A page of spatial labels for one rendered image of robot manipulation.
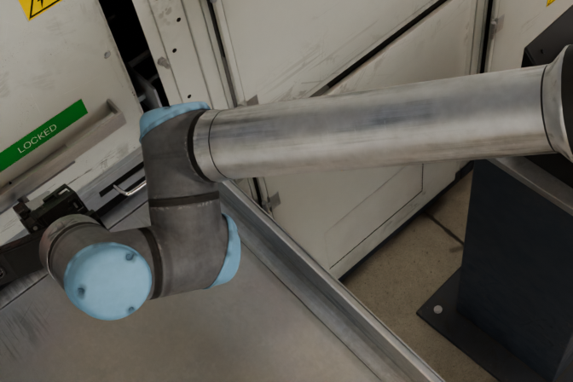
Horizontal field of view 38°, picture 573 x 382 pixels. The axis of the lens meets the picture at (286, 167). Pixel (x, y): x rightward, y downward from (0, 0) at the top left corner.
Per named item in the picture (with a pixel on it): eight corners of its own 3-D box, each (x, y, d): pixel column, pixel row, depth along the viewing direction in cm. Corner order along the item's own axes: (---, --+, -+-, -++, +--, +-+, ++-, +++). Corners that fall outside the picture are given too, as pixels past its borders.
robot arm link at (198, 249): (240, 196, 103) (147, 211, 97) (251, 286, 104) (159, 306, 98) (209, 195, 112) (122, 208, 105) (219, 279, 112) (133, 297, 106)
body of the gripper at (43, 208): (89, 220, 122) (117, 243, 112) (41, 256, 119) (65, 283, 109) (61, 180, 119) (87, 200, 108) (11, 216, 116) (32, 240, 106)
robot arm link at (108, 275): (159, 315, 98) (78, 334, 93) (124, 282, 108) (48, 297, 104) (157, 240, 96) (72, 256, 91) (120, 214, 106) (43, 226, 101)
